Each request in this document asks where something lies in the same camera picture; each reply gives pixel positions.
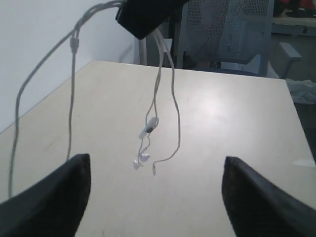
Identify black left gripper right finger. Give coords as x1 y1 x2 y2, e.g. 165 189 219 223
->
222 157 316 237

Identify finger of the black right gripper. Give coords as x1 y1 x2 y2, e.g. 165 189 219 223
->
116 0 188 40

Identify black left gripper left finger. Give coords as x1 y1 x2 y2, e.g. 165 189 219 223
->
0 154 91 237

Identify white wired earphones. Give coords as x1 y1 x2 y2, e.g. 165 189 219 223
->
8 0 181 198

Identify grey mesh office chair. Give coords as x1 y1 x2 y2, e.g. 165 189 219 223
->
170 0 303 79

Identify crumpled plastic bag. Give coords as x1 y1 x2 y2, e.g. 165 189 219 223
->
285 79 316 105

